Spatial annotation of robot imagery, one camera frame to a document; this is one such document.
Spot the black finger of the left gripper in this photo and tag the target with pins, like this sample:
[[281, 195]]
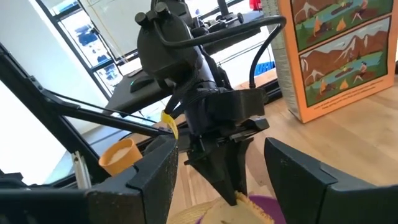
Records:
[[244, 158], [217, 168]]

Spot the orange cereal box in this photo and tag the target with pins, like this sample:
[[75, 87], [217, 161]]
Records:
[[342, 62]]

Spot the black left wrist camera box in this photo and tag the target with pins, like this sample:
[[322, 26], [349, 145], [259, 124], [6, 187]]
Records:
[[236, 105]]

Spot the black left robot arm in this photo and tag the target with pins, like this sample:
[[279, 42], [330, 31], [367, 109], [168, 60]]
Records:
[[168, 56]]

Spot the black computer mouse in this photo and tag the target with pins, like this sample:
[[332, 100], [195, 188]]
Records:
[[141, 83]]

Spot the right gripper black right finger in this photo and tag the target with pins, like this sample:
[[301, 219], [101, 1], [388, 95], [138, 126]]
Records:
[[311, 193]]

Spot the round woven straw placemat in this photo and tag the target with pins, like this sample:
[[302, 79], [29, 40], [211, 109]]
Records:
[[186, 217]]

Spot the yellow tag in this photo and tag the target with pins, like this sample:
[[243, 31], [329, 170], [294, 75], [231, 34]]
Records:
[[170, 124]]

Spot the black aluminium table frame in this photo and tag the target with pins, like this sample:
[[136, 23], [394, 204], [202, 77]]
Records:
[[31, 96]]

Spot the small orange cup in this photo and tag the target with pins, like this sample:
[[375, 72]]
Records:
[[119, 158]]

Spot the bagel half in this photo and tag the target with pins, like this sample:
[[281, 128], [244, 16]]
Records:
[[236, 214]]

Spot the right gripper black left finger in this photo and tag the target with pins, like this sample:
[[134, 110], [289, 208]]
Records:
[[109, 205]]

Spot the purple plate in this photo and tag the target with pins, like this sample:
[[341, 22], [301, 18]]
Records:
[[273, 208]]

